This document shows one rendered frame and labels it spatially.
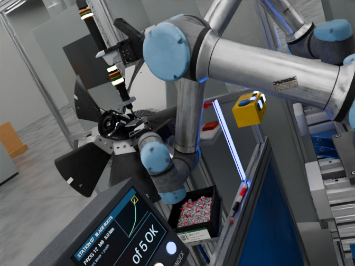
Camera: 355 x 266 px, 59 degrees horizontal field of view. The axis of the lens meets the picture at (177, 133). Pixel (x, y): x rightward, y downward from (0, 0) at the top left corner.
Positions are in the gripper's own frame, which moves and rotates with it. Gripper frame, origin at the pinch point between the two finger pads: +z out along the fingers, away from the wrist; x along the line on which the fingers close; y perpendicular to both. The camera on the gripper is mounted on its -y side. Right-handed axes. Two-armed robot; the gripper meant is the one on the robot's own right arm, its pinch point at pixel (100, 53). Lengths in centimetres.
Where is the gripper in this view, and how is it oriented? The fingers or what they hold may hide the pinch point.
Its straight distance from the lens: 124.8
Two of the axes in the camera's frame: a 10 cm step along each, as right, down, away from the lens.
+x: 2.4, -4.1, 8.8
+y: 3.7, 8.8, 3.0
